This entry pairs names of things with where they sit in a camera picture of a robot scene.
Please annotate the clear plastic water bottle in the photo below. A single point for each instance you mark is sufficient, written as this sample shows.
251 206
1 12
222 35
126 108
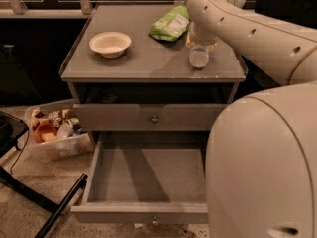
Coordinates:
199 56

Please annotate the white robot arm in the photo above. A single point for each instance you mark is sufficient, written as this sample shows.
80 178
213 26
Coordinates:
261 156

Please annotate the grey drawer cabinet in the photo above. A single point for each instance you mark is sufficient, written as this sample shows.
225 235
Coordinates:
148 71

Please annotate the closed grey upper drawer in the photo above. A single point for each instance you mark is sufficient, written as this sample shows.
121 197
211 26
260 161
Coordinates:
137 117

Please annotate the open grey middle drawer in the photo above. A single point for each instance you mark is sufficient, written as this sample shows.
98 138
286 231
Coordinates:
135 176

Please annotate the green snack bag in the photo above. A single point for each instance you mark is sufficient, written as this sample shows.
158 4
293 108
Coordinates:
171 26

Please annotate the white paper bowl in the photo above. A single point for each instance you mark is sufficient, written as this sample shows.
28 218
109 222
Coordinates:
110 44

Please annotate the round brass upper knob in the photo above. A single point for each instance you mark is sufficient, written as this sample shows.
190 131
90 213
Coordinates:
154 119

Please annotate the round brass knob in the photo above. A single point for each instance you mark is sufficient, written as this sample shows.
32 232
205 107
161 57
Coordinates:
154 223
154 119

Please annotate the black office chair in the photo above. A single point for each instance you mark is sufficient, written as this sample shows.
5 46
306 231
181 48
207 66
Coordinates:
300 12

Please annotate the clear plastic storage bin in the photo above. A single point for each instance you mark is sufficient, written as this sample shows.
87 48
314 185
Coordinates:
71 139

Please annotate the orange bowl in bin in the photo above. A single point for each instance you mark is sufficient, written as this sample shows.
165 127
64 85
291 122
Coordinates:
45 132

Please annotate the round brass lower knob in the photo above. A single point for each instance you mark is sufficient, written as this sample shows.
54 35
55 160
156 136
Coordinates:
154 223

